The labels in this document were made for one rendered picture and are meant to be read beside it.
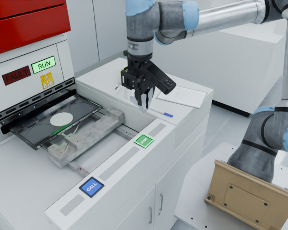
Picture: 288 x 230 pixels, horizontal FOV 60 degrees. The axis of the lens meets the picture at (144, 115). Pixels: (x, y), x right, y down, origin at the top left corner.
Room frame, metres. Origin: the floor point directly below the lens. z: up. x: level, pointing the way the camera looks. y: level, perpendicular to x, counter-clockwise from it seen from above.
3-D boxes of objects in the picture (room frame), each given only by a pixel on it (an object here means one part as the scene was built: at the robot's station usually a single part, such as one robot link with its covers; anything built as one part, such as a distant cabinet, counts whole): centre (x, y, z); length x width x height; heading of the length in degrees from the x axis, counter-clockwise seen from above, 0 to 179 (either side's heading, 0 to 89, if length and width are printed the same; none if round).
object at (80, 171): (0.72, 0.35, 0.84); 0.50 x 0.02 x 0.03; 52
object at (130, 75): (0.69, 0.02, 1.25); 0.09 x 0.08 x 0.12; 52
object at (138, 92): (0.66, 0.01, 1.18); 0.05 x 0.02 x 0.09; 142
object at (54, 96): (0.97, 0.50, 0.89); 0.44 x 0.02 x 0.10; 142
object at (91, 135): (0.81, 0.24, 0.87); 0.36 x 0.08 x 0.03; 142
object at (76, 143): (0.75, 0.29, 0.89); 0.08 x 0.03 x 0.03; 52
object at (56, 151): (0.69, 0.34, 0.89); 0.08 x 0.03 x 0.03; 52
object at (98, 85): (1.10, 0.01, 0.89); 0.62 x 0.35 x 0.14; 52
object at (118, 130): (0.94, 0.18, 0.84); 0.50 x 0.02 x 0.03; 52
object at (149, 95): (0.70, 0.00, 1.14); 0.06 x 0.03 x 0.09; 52
